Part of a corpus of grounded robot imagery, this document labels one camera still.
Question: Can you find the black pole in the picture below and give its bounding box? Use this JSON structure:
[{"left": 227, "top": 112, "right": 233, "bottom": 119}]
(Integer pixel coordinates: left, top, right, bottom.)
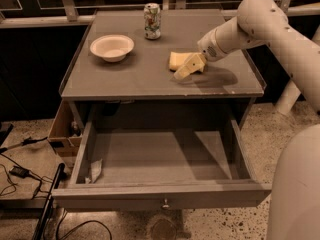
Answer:
[{"left": 32, "top": 163, "right": 65, "bottom": 240}]

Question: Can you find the crumpled white paper scrap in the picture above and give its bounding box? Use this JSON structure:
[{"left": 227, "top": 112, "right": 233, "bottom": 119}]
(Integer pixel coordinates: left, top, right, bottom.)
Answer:
[{"left": 85, "top": 160, "right": 102, "bottom": 184}]

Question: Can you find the open grey top drawer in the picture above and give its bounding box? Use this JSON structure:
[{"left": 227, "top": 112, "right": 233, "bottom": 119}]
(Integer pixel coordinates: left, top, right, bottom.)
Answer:
[{"left": 51, "top": 117, "right": 273, "bottom": 212}]

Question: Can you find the yellow sponge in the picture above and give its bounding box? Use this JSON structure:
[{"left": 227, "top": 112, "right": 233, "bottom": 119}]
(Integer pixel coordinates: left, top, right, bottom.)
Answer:
[{"left": 169, "top": 52, "right": 191, "bottom": 71}]

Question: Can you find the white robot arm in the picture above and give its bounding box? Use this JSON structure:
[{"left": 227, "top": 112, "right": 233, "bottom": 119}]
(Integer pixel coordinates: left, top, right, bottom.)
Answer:
[{"left": 198, "top": 0, "right": 320, "bottom": 240}]

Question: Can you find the cardboard box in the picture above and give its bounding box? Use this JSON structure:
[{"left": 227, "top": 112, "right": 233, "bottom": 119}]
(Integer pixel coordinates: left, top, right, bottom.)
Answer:
[{"left": 48, "top": 101, "right": 82, "bottom": 157}]

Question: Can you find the black power adapter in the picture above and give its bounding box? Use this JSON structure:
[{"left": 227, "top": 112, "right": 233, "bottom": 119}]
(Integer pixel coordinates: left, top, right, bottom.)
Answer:
[{"left": 9, "top": 166, "right": 29, "bottom": 178}]

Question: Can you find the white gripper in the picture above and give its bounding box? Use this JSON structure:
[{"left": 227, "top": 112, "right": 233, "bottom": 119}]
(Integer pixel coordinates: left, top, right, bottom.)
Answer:
[{"left": 174, "top": 30, "right": 227, "bottom": 80}]

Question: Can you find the grey cabinet with top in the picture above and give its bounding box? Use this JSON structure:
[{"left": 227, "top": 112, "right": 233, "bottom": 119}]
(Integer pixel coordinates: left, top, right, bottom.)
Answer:
[{"left": 58, "top": 9, "right": 267, "bottom": 132}]

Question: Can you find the black cable on floor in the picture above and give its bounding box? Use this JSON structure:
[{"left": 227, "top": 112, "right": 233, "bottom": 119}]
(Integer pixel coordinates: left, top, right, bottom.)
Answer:
[{"left": 0, "top": 153, "right": 54, "bottom": 200}]

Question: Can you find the metal railing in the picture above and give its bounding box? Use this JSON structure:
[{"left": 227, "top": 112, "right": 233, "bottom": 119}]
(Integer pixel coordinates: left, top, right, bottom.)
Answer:
[{"left": 0, "top": 0, "right": 320, "bottom": 30}]

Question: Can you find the metal drawer knob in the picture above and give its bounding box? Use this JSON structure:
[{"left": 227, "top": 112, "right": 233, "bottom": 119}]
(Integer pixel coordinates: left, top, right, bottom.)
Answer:
[{"left": 161, "top": 199, "right": 170, "bottom": 210}]

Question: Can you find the green white soda can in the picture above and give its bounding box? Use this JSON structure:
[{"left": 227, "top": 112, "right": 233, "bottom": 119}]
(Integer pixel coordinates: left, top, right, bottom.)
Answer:
[{"left": 144, "top": 3, "right": 161, "bottom": 40}]

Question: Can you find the white bowl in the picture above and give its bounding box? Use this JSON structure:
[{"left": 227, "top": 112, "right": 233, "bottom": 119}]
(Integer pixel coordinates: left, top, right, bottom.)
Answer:
[{"left": 90, "top": 35, "right": 134, "bottom": 63}]

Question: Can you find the black tool on floor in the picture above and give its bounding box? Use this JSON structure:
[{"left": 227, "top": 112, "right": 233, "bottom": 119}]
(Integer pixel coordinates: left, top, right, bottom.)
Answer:
[{"left": 0, "top": 137, "right": 47, "bottom": 153}]

